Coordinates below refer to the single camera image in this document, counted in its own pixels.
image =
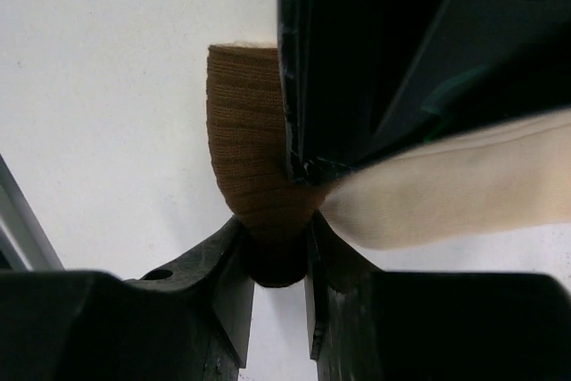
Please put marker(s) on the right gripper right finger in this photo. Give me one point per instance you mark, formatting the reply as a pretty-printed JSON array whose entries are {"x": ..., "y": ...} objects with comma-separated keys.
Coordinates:
[{"x": 365, "y": 323}]

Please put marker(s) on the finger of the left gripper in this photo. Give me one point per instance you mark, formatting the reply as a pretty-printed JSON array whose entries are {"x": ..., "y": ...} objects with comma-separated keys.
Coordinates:
[{"x": 364, "y": 80}]

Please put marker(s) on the aluminium mounting rail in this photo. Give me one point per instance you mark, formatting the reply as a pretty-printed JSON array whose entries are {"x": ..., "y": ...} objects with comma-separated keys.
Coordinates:
[{"x": 24, "y": 244}]

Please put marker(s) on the cream and brown striped sock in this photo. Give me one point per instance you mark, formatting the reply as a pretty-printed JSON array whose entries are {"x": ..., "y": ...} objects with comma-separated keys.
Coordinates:
[{"x": 508, "y": 176}]

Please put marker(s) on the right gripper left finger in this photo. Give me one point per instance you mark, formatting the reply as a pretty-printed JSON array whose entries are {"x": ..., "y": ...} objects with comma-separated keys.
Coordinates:
[{"x": 189, "y": 319}]

